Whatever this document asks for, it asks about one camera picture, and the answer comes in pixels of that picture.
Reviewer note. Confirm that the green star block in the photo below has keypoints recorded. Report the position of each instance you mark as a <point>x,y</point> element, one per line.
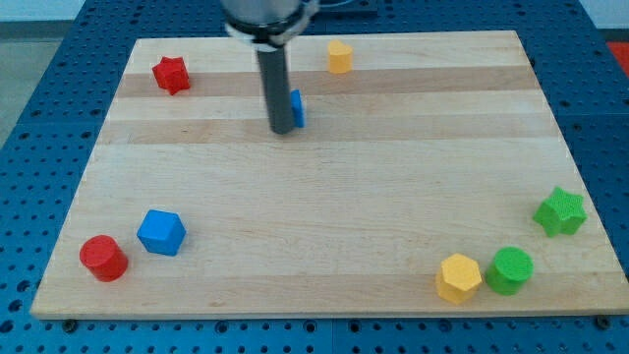
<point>561,213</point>

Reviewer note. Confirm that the blue triangle block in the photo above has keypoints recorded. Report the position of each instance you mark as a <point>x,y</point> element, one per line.
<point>298,109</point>

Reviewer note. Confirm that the blue cube block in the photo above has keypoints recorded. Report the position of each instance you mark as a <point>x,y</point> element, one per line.
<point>162,232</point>

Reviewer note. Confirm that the yellow heart block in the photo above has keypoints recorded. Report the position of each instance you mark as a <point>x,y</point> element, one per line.
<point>340,57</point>

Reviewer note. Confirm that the red star block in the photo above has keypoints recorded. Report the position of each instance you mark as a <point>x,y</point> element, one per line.
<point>172,74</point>

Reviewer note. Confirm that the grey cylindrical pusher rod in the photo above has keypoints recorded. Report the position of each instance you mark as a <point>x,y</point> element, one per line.
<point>276,88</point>

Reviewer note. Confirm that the red cylinder block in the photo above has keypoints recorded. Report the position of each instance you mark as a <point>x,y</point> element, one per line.
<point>103,257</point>

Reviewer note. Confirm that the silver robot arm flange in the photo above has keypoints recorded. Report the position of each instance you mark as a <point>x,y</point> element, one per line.
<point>267,25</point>

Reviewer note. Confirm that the yellow hexagon block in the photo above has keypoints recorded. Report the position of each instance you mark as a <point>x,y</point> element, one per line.
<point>458,279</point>

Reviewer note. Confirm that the green cylinder block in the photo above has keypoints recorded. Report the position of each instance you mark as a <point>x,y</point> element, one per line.
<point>509,270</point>

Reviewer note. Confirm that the wooden board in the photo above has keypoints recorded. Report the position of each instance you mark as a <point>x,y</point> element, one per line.
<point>435,143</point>

